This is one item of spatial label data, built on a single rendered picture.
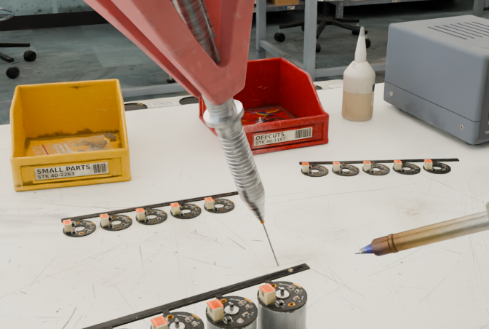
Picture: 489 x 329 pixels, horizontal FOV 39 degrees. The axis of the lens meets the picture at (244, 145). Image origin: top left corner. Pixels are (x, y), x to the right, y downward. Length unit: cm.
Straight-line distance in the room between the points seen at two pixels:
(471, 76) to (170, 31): 49
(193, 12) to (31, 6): 453
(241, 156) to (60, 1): 451
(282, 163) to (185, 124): 14
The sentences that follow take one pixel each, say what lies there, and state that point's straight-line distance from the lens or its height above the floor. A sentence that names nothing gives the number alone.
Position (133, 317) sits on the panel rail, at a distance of 34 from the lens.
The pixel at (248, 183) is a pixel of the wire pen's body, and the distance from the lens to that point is 29.
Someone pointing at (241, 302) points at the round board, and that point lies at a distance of 35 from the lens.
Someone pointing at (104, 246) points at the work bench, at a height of 75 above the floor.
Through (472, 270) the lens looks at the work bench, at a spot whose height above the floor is 75.
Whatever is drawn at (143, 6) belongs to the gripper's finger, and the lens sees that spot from 22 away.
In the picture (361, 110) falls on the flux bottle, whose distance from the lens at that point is 76.
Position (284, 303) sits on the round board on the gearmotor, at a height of 81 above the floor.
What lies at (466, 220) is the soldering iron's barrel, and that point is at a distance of 31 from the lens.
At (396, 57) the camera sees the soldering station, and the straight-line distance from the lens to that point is 78.
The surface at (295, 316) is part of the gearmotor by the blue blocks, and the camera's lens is 35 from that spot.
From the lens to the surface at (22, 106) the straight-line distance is 72.
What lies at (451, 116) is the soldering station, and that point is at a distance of 72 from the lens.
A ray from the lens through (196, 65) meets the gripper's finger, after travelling 25.
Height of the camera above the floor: 101
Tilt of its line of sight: 22 degrees down
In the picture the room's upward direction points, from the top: straight up
